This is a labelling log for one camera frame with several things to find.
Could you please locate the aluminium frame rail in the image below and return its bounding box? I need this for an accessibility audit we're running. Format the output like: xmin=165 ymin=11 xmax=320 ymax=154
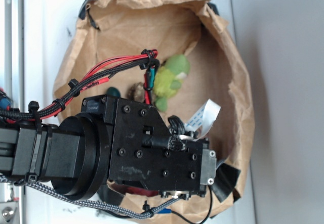
xmin=1 ymin=0 xmax=25 ymax=223

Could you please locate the red and black wire bundle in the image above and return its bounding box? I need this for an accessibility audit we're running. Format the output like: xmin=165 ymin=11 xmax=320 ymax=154
xmin=0 ymin=48 xmax=160 ymax=122

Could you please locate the grey braided cable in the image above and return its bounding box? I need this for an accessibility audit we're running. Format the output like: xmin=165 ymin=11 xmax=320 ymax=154
xmin=0 ymin=174 xmax=183 ymax=220

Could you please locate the green plush toy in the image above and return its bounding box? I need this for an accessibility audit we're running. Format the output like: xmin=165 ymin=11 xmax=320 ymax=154
xmin=153 ymin=54 xmax=190 ymax=112

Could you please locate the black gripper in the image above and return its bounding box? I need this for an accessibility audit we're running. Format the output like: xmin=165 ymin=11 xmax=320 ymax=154
xmin=81 ymin=95 xmax=216 ymax=198

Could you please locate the dark green cucumber toy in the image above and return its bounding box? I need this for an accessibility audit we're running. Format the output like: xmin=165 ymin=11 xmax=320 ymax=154
xmin=106 ymin=87 xmax=121 ymax=98

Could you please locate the brown rough rock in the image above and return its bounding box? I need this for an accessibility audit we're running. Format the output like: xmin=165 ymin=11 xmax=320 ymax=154
xmin=128 ymin=82 xmax=152 ymax=104

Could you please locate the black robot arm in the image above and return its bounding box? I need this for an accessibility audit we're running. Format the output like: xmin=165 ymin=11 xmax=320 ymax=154
xmin=1 ymin=95 xmax=216 ymax=200

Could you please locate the white flat ribbon cable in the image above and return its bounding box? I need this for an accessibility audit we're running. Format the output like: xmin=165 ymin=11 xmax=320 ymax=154
xmin=184 ymin=98 xmax=222 ymax=141

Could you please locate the brown paper bag bin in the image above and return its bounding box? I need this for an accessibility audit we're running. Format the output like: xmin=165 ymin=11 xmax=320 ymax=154
xmin=53 ymin=0 xmax=255 ymax=223

